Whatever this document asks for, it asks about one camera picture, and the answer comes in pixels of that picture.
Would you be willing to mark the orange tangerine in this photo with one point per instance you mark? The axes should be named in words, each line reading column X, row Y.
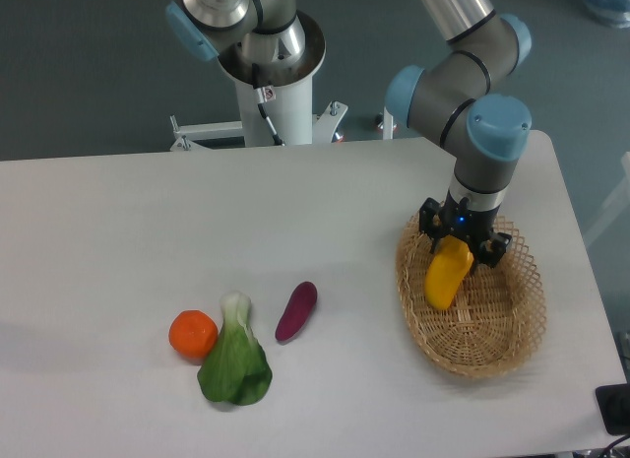
column 193, row 334

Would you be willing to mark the black device at table edge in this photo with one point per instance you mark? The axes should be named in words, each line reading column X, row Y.
column 613, row 404

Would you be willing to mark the woven wicker basket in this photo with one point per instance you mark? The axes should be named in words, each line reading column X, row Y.
column 498, row 316

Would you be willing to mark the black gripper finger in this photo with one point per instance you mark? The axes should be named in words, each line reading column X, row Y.
column 430, row 222
column 490, row 251

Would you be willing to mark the purple sweet potato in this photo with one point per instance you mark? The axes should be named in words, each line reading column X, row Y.
column 301, row 304

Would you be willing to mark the yellow mango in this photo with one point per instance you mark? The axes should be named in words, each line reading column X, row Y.
column 447, row 270

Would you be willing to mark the green bok choy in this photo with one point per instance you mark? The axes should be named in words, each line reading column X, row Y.
column 236, row 371

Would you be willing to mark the blue object top right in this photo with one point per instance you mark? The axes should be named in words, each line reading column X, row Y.
column 612, row 13

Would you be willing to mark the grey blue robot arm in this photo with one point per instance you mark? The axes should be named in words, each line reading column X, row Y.
column 453, row 105

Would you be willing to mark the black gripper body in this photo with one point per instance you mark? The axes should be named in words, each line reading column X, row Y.
column 467, row 225

